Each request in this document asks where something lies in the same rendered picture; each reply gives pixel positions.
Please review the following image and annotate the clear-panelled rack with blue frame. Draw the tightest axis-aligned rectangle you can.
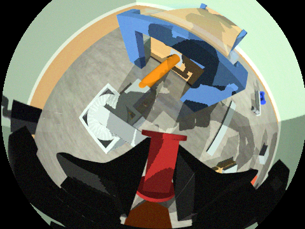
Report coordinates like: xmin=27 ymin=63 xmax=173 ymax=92
xmin=125 ymin=3 xmax=248 ymax=80

